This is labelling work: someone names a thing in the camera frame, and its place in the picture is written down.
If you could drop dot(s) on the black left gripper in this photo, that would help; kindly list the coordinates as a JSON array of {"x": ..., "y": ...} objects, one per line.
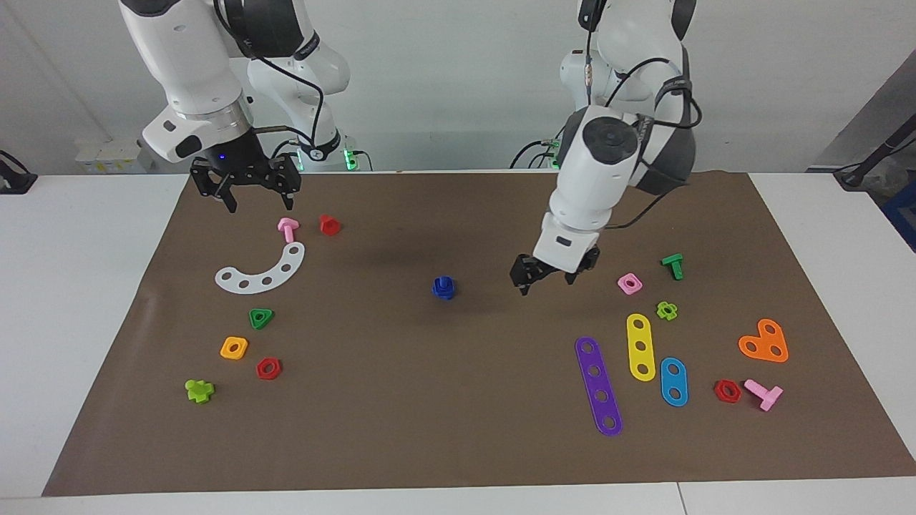
[{"x": 533, "y": 270}]

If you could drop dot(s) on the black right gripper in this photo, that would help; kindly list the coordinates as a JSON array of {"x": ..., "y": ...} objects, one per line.
[{"x": 247, "y": 168}]

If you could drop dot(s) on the blue plastic screw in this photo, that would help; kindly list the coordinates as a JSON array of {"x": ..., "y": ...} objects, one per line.
[{"x": 445, "y": 295}]

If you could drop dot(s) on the blue square nut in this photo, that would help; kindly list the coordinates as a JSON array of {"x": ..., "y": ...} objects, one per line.
[{"x": 438, "y": 285}]

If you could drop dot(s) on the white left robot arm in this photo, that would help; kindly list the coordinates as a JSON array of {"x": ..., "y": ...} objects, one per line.
[{"x": 608, "y": 164}]

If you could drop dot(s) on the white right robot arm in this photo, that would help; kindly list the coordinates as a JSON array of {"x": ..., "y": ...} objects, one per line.
[{"x": 193, "y": 57}]

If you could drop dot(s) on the pink plastic screw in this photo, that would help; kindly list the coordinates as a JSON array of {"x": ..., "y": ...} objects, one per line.
[
  {"x": 766, "y": 395},
  {"x": 288, "y": 229}
]

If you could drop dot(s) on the red plastic screw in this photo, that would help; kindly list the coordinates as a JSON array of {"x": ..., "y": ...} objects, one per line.
[{"x": 329, "y": 225}]

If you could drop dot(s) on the pink square nut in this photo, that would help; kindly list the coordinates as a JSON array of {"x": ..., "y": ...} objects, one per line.
[{"x": 630, "y": 284}]

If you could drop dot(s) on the green triangle nut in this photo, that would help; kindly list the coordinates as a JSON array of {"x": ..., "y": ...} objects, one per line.
[{"x": 260, "y": 318}]

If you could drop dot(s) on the lime green flower nut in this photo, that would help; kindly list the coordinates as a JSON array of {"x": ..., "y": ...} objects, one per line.
[{"x": 667, "y": 310}]

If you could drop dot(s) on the dark green plastic screw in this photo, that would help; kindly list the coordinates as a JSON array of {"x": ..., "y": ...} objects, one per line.
[{"x": 673, "y": 266}]

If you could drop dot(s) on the orange square nut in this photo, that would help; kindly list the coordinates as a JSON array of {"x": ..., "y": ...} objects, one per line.
[{"x": 234, "y": 348}]

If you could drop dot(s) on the red hexagon nut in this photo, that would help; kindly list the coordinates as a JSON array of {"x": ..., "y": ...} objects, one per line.
[
  {"x": 268, "y": 369},
  {"x": 727, "y": 391}
]

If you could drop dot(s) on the lime green plastic screw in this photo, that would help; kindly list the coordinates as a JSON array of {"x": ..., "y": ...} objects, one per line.
[{"x": 199, "y": 390}]

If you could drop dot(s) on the white curved perforated strip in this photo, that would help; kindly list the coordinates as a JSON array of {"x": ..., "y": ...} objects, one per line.
[{"x": 256, "y": 281}]

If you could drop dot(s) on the yellow three-hole strip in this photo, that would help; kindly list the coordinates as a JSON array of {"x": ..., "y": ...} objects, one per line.
[{"x": 641, "y": 357}]

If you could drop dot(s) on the purple four-hole strip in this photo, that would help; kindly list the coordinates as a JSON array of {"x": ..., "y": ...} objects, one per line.
[{"x": 600, "y": 408}]

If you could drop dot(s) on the brown table mat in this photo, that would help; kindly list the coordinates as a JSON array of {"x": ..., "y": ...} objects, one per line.
[{"x": 458, "y": 400}]

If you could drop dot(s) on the blue two-hole strip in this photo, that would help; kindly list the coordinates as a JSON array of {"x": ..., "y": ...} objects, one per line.
[{"x": 673, "y": 393}]

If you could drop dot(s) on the orange heart plate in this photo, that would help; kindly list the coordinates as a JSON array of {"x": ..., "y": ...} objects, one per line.
[{"x": 769, "y": 347}]

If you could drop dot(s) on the black clamp device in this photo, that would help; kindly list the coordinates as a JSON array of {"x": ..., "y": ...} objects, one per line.
[{"x": 14, "y": 179}]

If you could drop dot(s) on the black stand pole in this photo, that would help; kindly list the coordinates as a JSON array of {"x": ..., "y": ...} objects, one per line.
[{"x": 876, "y": 154}]

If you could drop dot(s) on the blue crate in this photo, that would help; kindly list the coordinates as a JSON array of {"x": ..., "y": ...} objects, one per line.
[{"x": 903, "y": 218}]

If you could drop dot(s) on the white wall socket box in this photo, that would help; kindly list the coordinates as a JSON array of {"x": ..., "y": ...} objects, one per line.
[{"x": 107, "y": 159}]

